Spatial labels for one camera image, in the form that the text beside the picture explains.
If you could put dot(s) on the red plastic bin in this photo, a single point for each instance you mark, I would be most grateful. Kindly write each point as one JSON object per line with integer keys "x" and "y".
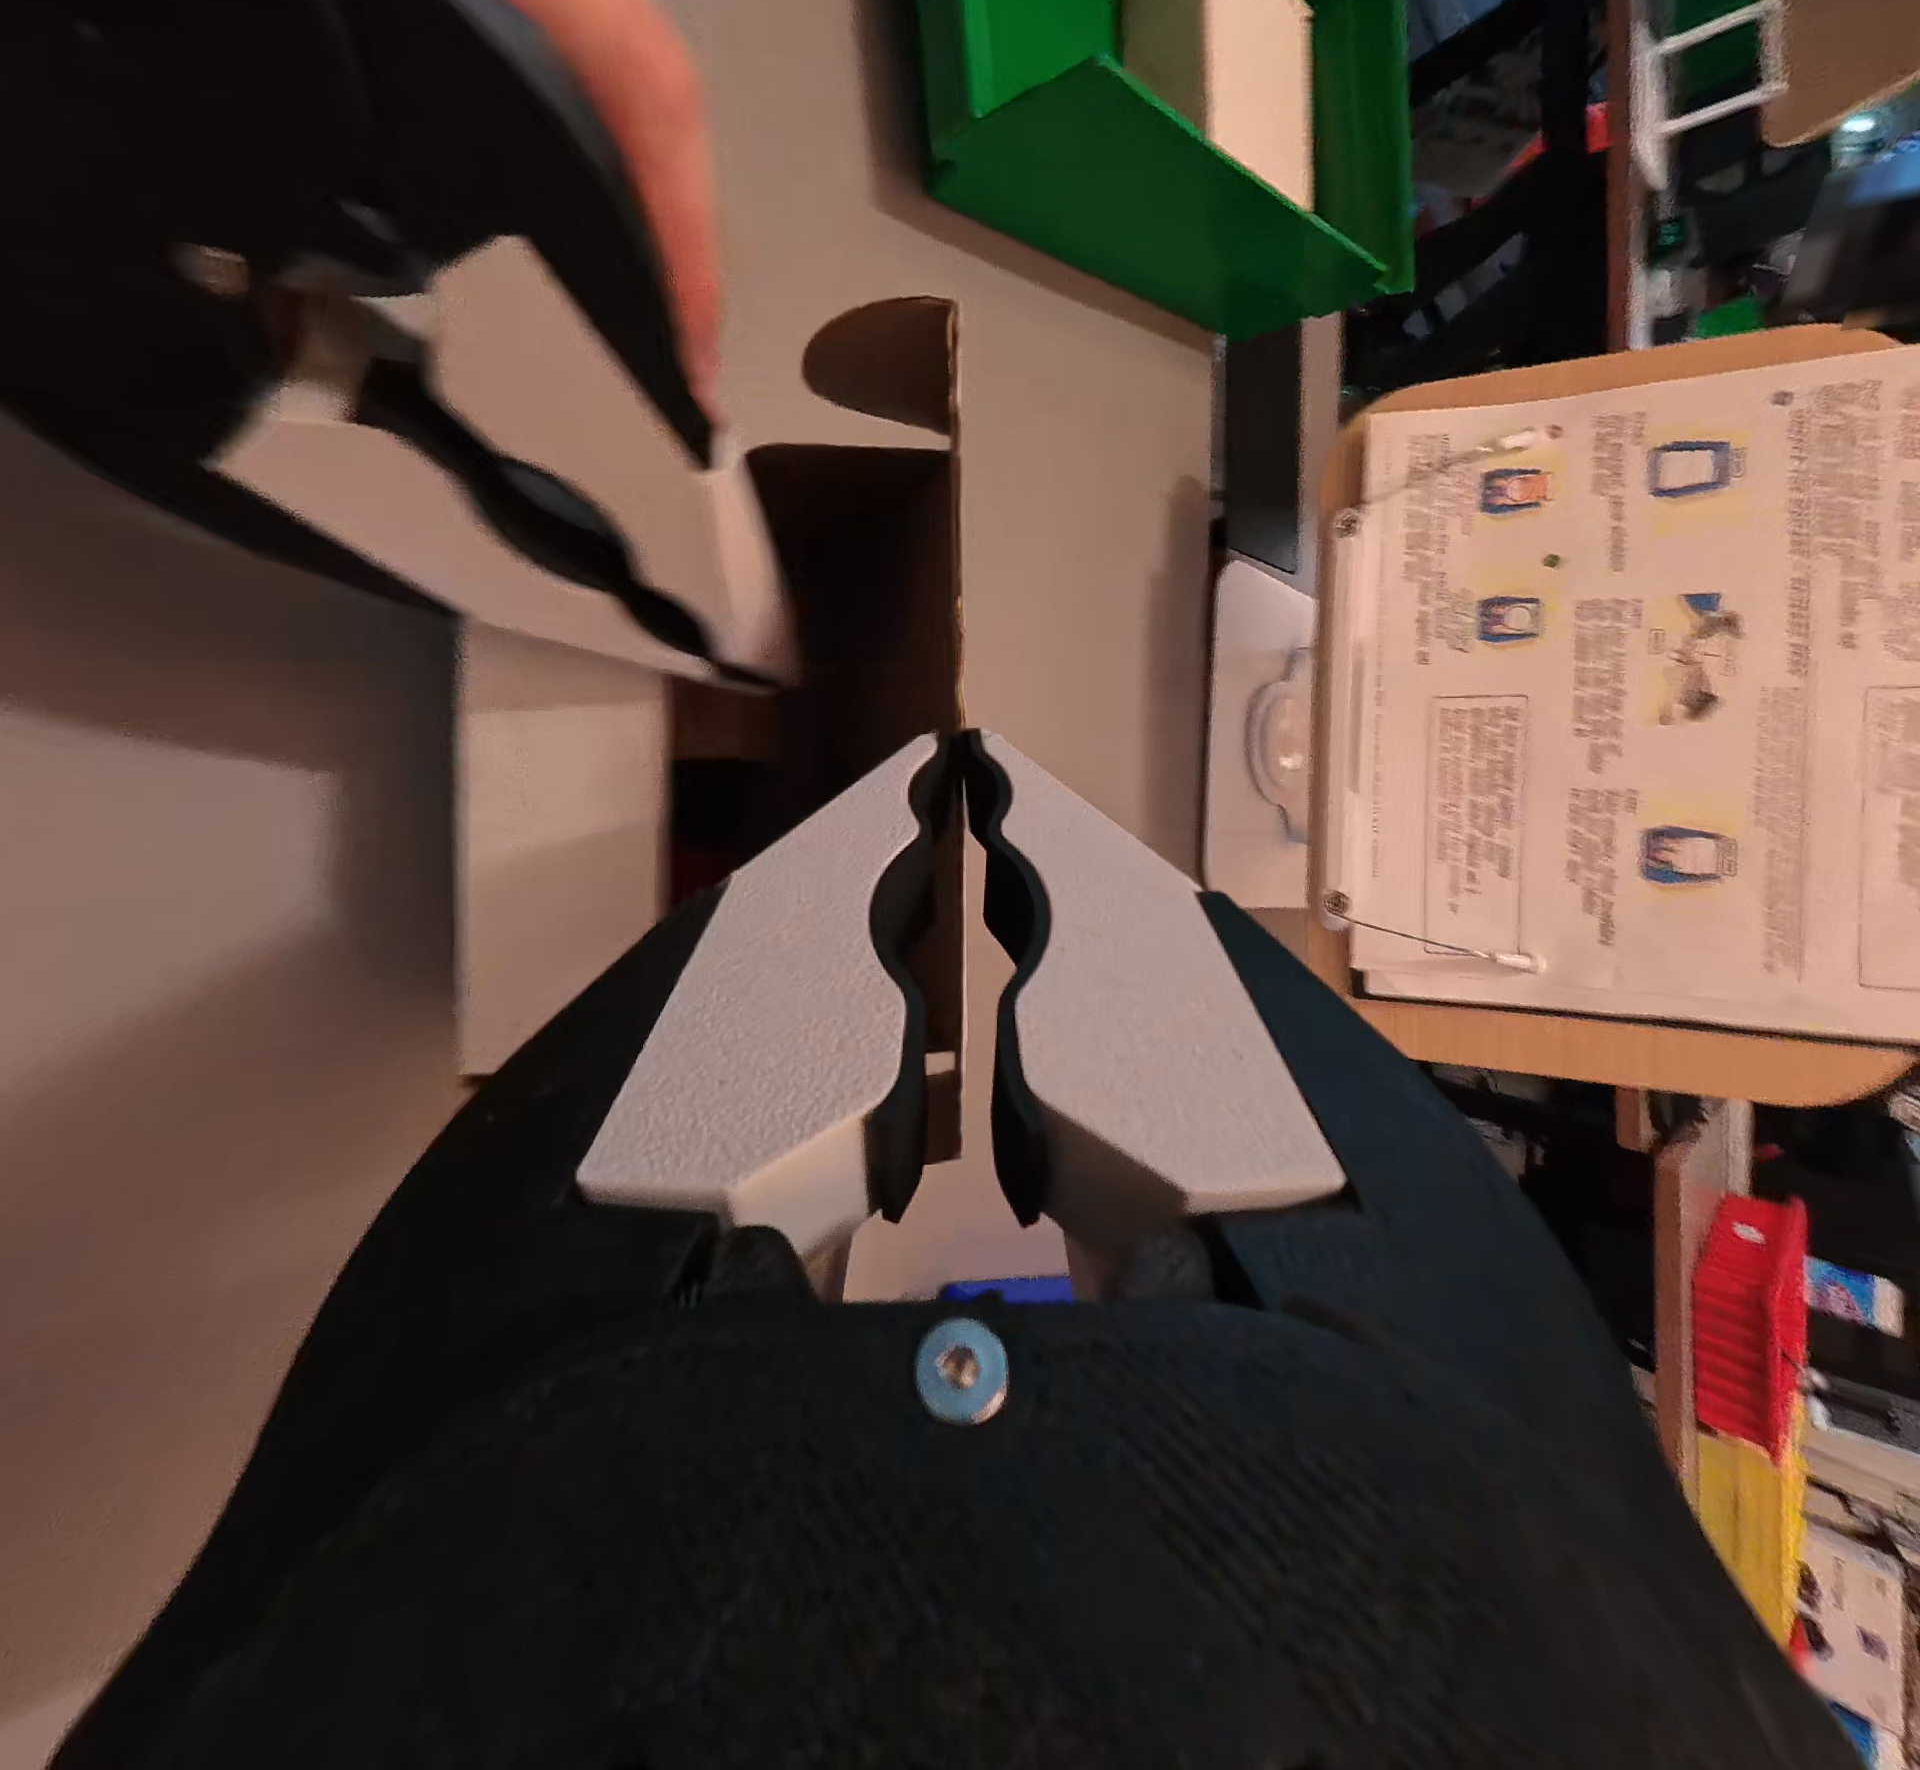
{"x": 1746, "y": 1321}

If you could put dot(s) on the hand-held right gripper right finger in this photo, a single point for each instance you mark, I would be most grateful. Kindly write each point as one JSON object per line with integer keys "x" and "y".
{"x": 1171, "y": 1050}

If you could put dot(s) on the yellow plastic bin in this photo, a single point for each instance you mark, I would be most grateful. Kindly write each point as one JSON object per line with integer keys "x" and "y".
{"x": 1746, "y": 1530}

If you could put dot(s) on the person's left hand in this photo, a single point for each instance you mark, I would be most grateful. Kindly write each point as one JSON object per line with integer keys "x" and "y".
{"x": 629, "y": 77}

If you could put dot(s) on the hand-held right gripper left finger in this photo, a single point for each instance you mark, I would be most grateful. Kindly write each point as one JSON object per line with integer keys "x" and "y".
{"x": 750, "y": 1050}

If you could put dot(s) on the grey desk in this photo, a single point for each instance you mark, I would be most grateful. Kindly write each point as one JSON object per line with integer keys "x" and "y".
{"x": 179, "y": 1050}

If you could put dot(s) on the background wooden table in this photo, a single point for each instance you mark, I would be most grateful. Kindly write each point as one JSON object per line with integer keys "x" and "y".
{"x": 1627, "y": 77}

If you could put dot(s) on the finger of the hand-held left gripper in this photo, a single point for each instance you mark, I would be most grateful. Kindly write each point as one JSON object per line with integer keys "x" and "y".
{"x": 568, "y": 391}
{"x": 389, "y": 510}

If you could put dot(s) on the blue plastic bin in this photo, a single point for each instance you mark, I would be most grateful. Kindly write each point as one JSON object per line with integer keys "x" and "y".
{"x": 1006, "y": 1290}

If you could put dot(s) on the white cardboard mailer box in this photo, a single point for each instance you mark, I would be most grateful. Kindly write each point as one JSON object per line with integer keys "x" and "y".
{"x": 563, "y": 825}
{"x": 1229, "y": 46}

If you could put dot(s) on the wooden instruction board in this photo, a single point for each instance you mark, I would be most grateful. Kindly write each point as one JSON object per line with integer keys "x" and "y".
{"x": 1500, "y": 1050}

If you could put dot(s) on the green plastic bin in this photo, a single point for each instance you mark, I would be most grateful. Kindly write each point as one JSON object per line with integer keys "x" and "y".
{"x": 1035, "y": 77}

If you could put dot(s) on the wooden board on stand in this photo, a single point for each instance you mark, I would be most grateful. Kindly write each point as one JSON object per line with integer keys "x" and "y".
{"x": 1844, "y": 32}

